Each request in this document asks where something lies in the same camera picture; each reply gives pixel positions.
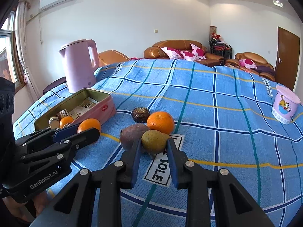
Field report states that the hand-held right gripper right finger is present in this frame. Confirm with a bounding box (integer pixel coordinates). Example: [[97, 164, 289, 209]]
[[166, 138, 290, 227]]

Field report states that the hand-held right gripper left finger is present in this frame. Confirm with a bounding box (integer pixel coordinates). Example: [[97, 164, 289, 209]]
[[31, 136, 144, 227]]

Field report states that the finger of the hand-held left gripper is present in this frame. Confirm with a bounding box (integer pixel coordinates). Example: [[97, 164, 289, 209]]
[[20, 127, 101, 171], [15, 124, 80, 152]]

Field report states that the small orange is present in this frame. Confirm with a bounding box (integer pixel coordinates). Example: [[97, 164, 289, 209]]
[[77, 119, 102, 134], [59, 116, 74, 129]]

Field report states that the yellow-green round fruit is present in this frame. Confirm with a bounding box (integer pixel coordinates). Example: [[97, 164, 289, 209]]
[[141, 130, 171, 155]]

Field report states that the purple passion fruit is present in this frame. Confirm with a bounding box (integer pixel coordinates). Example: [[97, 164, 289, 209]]
[[119, 123, 150, 151]]

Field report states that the pink metal tin box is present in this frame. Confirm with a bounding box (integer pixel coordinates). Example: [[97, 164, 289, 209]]
[[34, 88, 117, 131]]

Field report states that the large orange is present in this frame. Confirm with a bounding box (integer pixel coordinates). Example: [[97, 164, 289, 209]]
[[147, 111, 175, 135]]

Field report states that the person's left hand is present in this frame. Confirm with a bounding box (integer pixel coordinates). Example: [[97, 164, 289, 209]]
[[5, 190, 49, 221]]

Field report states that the printed paper leaflet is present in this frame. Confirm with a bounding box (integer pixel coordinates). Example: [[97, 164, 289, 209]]
[[69, 97, 98, 120]]

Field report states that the dark cushioned wooden stool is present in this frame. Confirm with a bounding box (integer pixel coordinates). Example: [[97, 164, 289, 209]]
[[43, 76, 68, 94]]

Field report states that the blue plaid tablecloth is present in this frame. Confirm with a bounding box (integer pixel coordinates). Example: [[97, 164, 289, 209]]
[[13, 59, 303, 227]]

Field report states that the pink electric kettle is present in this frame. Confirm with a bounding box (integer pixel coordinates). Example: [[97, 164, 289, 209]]
[[59, 39, 100, 94]]

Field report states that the orange leather armchair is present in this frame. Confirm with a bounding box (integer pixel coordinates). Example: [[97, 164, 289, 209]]
[[98, 50, 130, 68]]

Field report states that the light window curtain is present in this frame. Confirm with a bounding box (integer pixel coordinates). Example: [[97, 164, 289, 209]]
[[14, 0, 41, 100]]

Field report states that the window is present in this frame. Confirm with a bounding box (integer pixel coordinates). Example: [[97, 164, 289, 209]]
[[0, 9, 25, 90]]

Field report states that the brown leather sofa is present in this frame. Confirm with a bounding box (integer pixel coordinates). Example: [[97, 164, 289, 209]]
[[144, 40, 225, 67]]

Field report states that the pink floral pillow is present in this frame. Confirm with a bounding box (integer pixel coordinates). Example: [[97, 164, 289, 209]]
[[240, 59, 257, 69], [180, 50, 200, 62], [161, 47, 184, 59], [191, 43, 206, 59]]

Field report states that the pink cartoon bucket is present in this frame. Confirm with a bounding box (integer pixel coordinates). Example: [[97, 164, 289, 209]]
[[271, 85, 301, 125]]

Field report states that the stack of dark chairs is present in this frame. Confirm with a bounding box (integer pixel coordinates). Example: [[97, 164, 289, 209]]
[[209, 39, 233, 59]]

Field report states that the purple cloth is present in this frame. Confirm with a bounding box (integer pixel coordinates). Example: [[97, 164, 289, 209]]
[[256, 65, 275, 74]]

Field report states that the brown leather armchair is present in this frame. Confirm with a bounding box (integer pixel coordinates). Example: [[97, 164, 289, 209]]
[[225, 52, 275, 82]]

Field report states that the brown wooden door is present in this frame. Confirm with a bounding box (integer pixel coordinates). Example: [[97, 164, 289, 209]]
[[275, 26, 300, 91]]

